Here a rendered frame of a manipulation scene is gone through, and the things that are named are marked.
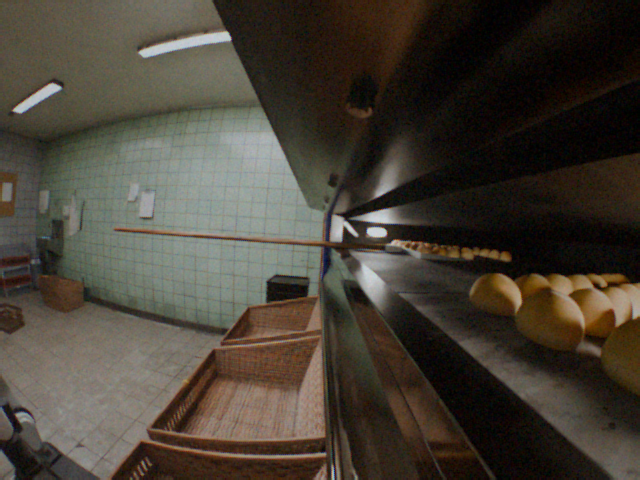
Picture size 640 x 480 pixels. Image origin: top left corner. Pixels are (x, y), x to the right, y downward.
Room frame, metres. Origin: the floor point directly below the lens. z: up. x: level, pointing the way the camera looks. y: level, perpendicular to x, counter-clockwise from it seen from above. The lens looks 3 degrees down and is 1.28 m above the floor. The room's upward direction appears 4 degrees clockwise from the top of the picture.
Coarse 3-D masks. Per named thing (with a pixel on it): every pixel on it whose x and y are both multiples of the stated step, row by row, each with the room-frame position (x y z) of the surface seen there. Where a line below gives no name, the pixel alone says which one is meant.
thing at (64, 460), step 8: (48, 448) 0.28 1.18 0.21; (56, 448) 0.32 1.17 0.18; (48, 456) 0.24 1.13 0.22; (56, 456) 0.28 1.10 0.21; (64, 456) 0.32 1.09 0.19; (48, 464) 0.21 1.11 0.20; (56, 464) 0.24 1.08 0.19; (64, 464) 0.28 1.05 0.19; (72, 464) 0.31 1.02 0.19; (56, 472) 0.21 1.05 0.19; (64, 472) 0.24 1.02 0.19; (72, 472) 0.27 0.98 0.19; (80, 472) 0.30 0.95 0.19; (88, 472) 0.33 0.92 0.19
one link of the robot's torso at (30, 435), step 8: (24, 416) 0.19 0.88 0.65; (24, 424) 0.17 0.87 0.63; (32, 424) 0.20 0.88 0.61; (24, 432) 0.15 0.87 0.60; (32, 432) 0.18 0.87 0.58; (24, 440) 0.13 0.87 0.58; (32, 440) 0.16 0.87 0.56; (40, 440) 0.20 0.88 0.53; (32, 448) 0.14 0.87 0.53; (40, 448) 0.18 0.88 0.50; (40, 456) 0.16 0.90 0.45; (40, 472) 0.11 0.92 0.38
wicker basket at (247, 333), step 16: (272, 304) 1.54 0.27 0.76; (304, 304) 1.55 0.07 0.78; (240, 320) 1.33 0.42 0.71; (256, 320) 1.53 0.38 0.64; (272, 320) 1.54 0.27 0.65; (304, 320) 1.55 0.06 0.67; (320, 320) 1.15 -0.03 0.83; (224, 336) 1.05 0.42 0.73; (240, 336) 1.33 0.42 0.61; (256, 336) 1.39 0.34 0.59; (272, 336) 1.00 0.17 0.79; (288, 336) 1.00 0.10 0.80; (304, 336) 1.01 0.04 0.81; (304, 352) 1.01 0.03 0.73
